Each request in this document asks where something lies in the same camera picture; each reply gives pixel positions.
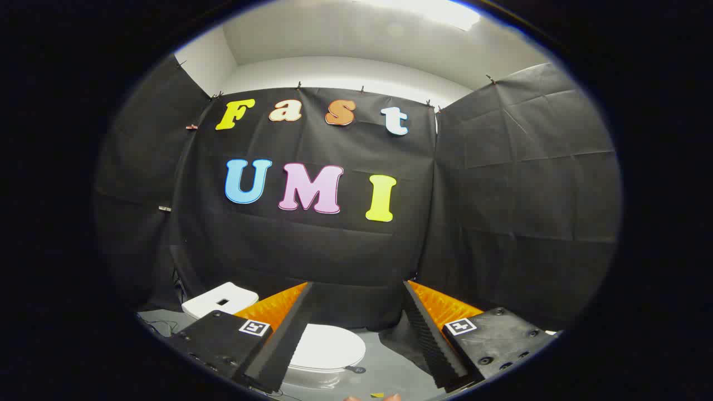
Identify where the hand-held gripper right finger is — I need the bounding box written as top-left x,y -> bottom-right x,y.
402,280 -> 558,391

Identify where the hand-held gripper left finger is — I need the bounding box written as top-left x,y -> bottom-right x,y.
170,281 -> 314,394

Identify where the white toilet lid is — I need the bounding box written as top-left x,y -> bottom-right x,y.
287,324 -> 367,374

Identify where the white toilet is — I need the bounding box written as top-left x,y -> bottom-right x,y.
182,282 -> 349,390

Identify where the black backdrop cloth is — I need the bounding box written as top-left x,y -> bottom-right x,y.
94,56 -> 622,330

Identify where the black tripod stand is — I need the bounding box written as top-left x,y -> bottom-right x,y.
172,267 -> 189,304

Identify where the black floor cable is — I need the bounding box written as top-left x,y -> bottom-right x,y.
142,319 -> 180,338

